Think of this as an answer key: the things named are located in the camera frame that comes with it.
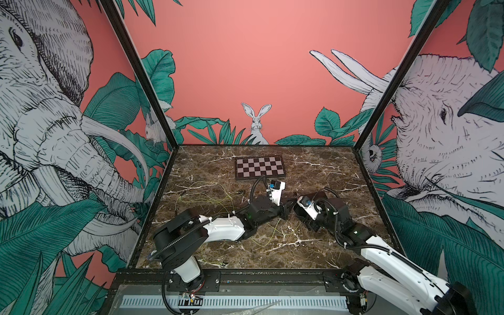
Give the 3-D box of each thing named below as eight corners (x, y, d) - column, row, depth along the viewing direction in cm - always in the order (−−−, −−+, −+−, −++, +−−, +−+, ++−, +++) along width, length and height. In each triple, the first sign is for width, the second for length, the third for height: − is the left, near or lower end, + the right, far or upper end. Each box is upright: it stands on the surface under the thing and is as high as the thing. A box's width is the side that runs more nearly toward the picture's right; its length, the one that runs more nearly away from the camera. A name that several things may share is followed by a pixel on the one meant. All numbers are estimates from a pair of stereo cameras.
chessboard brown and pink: (233, 179, 107) (233, 175, 105) (235, 159, 117) (235, 155, 114) (285, 179, 108) (286, 176, 105) (283, 159, 117) (283, 155, 114)
